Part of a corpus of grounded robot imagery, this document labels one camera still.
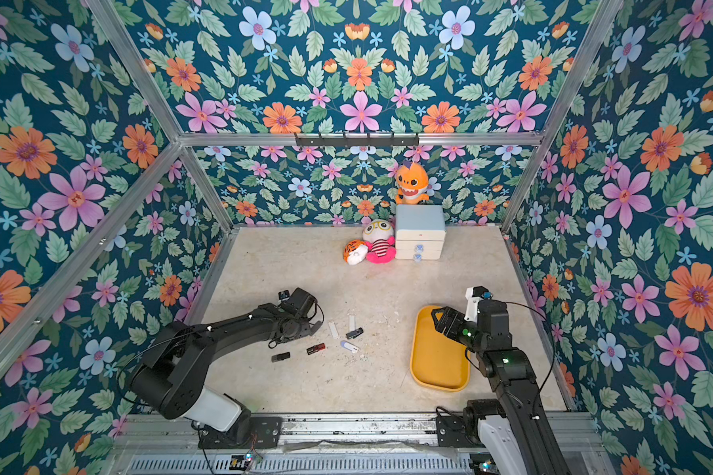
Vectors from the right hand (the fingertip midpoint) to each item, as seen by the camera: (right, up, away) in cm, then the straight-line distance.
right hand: (442, 313), depth 77 cm
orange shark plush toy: (-6, +39, +20) cm, 44 cm away
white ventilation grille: (-34, -35, -7) cm, 49 cm away
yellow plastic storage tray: (+1, -16, +8) cm, 18 cm away
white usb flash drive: (-31, -9, +14) cm, 35 cm away
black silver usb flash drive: (-24, -9, +13) cm, 29 cm away
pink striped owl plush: (-17, +21, +30) cm, 41 cm away
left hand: (-40, -9, +15) cm, 44 cm away
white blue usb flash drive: (-26, -13, +11) cm, 31 cm away
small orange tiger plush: (-25, +16, +27) cm, 41 cm away
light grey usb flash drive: (-25, -7, +16) cm, 31 cm away
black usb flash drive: (-46, -15, +9) cm, 49 cm away
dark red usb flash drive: (-36, -13, +10) cm, 40 cm away
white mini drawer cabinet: (-3, +23, +20) cm, 31 cm away
